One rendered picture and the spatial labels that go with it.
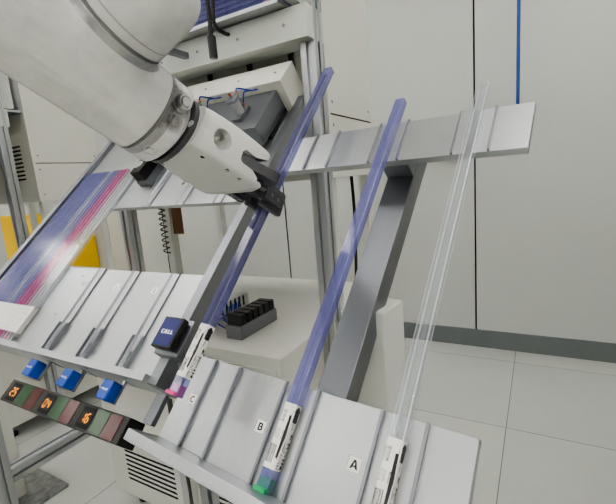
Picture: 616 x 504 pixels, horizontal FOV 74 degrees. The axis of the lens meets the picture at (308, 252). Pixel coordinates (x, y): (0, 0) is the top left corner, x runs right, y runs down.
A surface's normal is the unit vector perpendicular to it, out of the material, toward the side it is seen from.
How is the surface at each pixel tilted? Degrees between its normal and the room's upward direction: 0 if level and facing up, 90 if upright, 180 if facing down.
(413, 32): 90
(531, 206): 90
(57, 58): 122
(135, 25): 131
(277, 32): 90
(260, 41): 90
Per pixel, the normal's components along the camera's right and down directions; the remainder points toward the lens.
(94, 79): 0.42, 0.67
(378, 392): -0.59, 0.18
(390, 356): 0.80, 0.04
